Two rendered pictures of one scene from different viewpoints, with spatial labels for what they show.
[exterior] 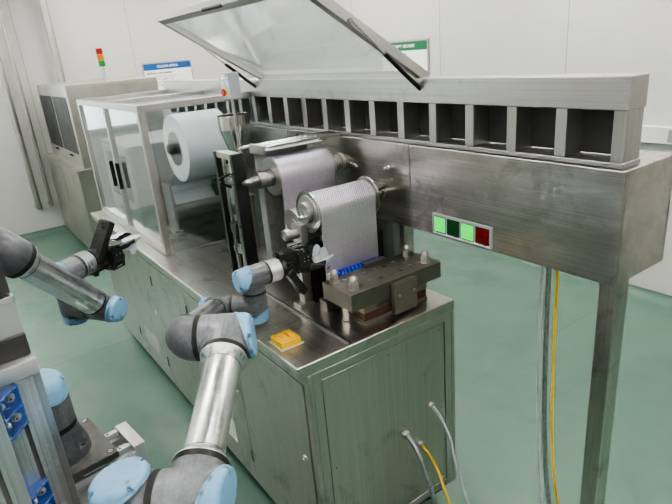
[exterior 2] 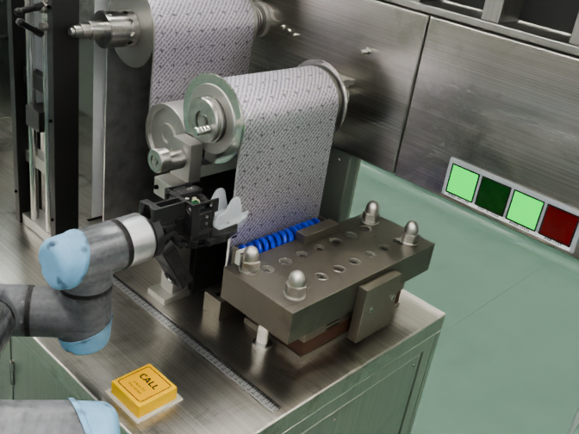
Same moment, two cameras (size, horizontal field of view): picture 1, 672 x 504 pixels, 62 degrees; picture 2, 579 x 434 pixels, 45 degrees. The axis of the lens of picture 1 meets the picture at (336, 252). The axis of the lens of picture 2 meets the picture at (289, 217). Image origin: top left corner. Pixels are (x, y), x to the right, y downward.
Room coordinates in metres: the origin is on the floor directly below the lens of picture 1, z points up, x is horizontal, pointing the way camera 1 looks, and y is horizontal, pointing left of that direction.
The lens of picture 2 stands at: (0.75, 0.24, 1.64)
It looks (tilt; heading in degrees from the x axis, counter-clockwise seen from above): 27 degrees down; 344
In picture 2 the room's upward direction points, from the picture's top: 9 degrees clockwise
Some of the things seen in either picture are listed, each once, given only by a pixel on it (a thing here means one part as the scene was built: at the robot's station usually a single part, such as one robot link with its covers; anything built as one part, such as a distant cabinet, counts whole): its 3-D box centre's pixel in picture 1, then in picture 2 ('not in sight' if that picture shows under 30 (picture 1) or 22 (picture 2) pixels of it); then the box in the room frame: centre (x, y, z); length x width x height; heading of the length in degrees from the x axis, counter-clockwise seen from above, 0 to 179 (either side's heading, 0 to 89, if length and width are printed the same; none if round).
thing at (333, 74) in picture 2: (366, 195); (316, 99); (1.97, -0.13, 1.25); 0.15 x 0.01 x 0.15; 34
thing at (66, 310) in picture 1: (77, 305); not in sight; (1.51, 0.78, 1.12); 0.11 x 0.08 x 0.11; 67
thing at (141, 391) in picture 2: (285, 339); (144, 389); (1.56, 0.18, 0.91); 0.07 x 0.07 x 0.02; 34
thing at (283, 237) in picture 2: (356, 268); (283, 238); (1.83, -0.07, 1.03); 0.21 x 0.04 x 0.03; 124
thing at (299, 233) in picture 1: (299, 265); (172, 222); (1.83, 0.13, 1.05); 0.06 x 0.05 x 0.31; 124
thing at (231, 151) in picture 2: (308, 211); (212, 119); (1.82, 0.08, 1.25); 0.15 x 0.01 x 0.15; 34
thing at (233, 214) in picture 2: (323, 254); (233, 212); (1.76, 0.04, 1.11); 0.09 x 0.03 x 0.06; 123
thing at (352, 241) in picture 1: (351, 244); (281, 192); (1.85, -0.06, 1.11); 0.23 x 0.01 x 0.18; 124
